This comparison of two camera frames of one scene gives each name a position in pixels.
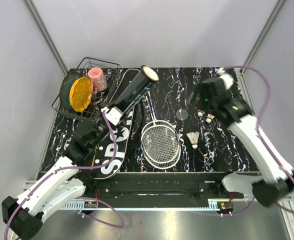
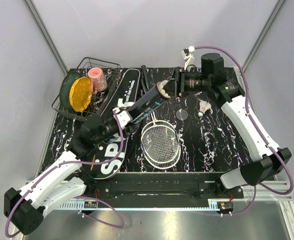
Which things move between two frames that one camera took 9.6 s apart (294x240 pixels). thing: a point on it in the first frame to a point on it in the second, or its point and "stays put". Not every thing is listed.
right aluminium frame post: [277, 8] stays put
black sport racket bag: [110, 150] stays put
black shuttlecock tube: [135, 88] to [145, 102]
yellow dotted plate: [80, 93] stays put
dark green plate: [65, 87] stays put
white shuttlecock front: [193, 138] to [160, 86]
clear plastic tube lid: [181, 114] stays put
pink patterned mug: [98, 81] stays put
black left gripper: [109, 105] to [125, 133]
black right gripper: [198, 89] to [177, 86]
